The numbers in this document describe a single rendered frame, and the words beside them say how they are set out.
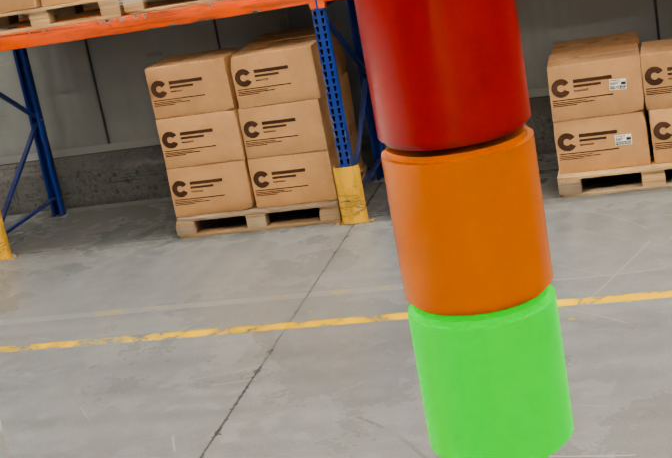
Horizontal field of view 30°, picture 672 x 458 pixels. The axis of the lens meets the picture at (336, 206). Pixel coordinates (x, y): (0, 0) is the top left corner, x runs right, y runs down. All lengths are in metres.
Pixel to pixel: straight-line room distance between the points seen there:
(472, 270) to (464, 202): 0.02
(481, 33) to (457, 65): 0.01
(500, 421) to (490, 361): 0.02
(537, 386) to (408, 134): 0.09
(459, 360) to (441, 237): 0.04
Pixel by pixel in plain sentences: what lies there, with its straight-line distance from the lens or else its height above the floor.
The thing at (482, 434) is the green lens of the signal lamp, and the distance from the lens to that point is 0.42.
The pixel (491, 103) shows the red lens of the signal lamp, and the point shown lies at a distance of 0.38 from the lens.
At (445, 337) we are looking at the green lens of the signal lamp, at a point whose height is 2.21.
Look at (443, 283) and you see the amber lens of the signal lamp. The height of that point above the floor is 2.23.
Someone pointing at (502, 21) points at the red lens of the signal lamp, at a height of 2.31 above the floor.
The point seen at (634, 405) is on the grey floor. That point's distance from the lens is 5.39.
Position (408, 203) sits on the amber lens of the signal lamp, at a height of 2.25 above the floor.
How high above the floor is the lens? 2.36
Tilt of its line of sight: 15 degrees down
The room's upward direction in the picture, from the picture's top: 10 degrees counter-clockwise
